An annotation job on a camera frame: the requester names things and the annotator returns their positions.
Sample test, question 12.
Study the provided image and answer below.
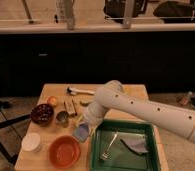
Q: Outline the grey cloth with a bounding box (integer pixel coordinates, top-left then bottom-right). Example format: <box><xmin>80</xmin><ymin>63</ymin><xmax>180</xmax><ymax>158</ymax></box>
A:
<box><xmin>121</xmin><ymin>138</ymin><xmax>148</xmax><ymax>154</ymax></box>

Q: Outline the black chair base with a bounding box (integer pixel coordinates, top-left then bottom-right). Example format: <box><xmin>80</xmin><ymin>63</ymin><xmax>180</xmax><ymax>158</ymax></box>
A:
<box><xmin>0</xmin><ymin>101</ymin><xmax>30</xmax><ymax>164</ymax></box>

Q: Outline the red bowl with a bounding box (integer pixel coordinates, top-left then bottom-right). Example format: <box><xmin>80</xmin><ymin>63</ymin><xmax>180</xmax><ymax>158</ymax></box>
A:
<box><xmin>48</xmin><ymin>135</ymin><xmax>81</xmax><ymax>169</ymax></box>

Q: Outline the white handled brush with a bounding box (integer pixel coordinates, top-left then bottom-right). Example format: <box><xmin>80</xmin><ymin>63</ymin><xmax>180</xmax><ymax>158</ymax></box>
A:
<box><xmin>67</xmin><ymin>87</ymin><xmax>95</xmax><ymax>95</ymax></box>

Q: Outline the metal cup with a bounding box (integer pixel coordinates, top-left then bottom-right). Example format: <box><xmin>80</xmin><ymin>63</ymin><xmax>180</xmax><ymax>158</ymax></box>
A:
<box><xmin>56</xmin><ymin>111</ymin><xmax>69</xmax><ymax>128</ymax></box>

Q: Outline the wooden table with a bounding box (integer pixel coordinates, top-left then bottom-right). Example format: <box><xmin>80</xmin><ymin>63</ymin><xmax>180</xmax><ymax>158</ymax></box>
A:
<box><xmin>15</xmin><ymin>84</ymin><xmax>169</xmax><ymax>171</ymax></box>

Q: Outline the blue sponge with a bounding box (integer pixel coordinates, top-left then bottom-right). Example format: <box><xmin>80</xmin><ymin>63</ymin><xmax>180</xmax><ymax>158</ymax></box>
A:
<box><xmin>72</xmin><ymin>123</ymin><xmax>89</xmax><ymax>142</ymax></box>

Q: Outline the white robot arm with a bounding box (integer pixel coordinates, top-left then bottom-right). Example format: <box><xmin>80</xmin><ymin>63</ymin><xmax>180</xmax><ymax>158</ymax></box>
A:
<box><xmin>83</xmin><ymin>80</ymin><xmax>195</xmax><ymax>144</ymax></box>

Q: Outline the dark maroon bowl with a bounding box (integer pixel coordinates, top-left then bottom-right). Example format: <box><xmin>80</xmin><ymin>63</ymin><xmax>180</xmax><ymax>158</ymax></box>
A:
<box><xmin>30</xmin><ymin>103</ymin><xmax>54</xmax><ymax>126</ymax></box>

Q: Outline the white cup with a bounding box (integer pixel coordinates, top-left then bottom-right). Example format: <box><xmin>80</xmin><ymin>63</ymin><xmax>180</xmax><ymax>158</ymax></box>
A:
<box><xmin>21</xmin><ymin>132</ymin><xmax>41</xmax><ymax>152</ymax></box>

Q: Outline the green cucumber toy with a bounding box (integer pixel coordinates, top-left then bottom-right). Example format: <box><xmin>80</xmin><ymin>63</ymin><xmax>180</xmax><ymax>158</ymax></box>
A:
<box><xmin>79</xmin><ymin>101</ymin><xmax>92</xmax><ymax>107</ymax></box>

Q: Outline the metal fork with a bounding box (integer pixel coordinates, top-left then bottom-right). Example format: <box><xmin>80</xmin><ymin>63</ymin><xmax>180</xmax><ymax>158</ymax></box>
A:
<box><xmin>100</xmin><ymin>132</ymin><xmax>118</xmax><ymax>161</ymax></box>

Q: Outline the light green cup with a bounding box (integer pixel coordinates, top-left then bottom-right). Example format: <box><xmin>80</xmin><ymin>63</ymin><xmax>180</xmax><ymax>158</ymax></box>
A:
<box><xmin>75</xmin><ymin>114</ymin><xmax>85</xmax><ymax>127</ymax></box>

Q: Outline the orange fruit toy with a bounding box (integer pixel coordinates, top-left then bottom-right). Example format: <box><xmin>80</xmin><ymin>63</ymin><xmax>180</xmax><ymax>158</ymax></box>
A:
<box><xmin>47</xmin><ymin>96</ymin><xmax>58</xmax><ymax>107</ymax></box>

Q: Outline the wooden block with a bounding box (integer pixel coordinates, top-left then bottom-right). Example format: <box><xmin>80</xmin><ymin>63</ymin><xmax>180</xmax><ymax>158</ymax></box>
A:
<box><xmin>64</xmin><ymin>100</ymin><xmax>77</xmax><ymax>117</ymax></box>

